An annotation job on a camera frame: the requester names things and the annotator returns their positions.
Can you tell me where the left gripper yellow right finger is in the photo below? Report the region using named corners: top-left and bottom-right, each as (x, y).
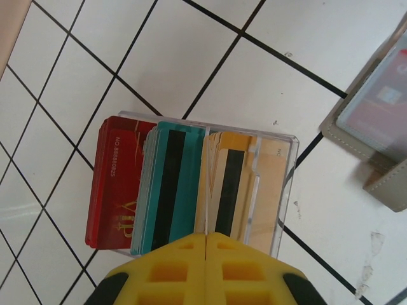
top-left (205, 231), bottom-right (326, 305)

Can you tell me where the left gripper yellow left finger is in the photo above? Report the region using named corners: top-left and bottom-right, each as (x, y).
top-left (83, 233), bottom-right (209, 305)

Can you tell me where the red card stack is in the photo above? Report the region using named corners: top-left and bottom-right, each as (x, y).
top-left (85, 116), bottom-right (159, 250)

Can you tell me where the teal card stack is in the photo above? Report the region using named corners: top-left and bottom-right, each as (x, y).
top-left (130, 120), bottom-right (207, 257)

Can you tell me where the clear acrylic card organizer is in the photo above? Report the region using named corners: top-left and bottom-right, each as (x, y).
top-left (85, 110), bottom-right (301, 259)

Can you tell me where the gold card stack black stripe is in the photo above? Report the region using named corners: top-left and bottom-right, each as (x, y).
top-left (193, 131), bottom-right (259, 245)

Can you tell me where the red VIP card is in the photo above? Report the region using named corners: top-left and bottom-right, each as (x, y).
top-left (336, 47), bottom-right (407, 150)

